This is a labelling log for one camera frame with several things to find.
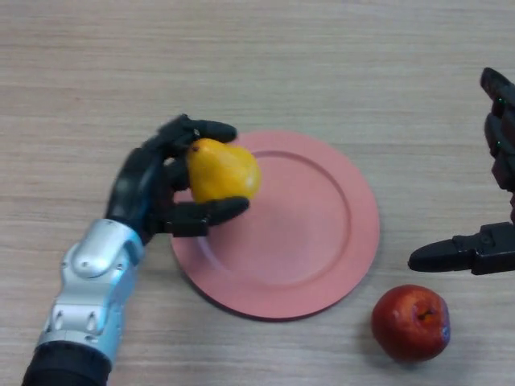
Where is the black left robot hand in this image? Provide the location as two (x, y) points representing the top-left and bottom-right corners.
(103, 113), (251, 247)

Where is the red apple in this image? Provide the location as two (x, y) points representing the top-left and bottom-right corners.
(370, 284), (451, 363)

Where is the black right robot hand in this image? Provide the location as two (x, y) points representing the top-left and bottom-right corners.
(408, 67), (515, 276)

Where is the pink round plate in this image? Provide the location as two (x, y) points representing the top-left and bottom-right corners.
(169, 129), (381, 322)

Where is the yellow pear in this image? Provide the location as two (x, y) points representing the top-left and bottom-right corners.
(185, 138), (262, 204)

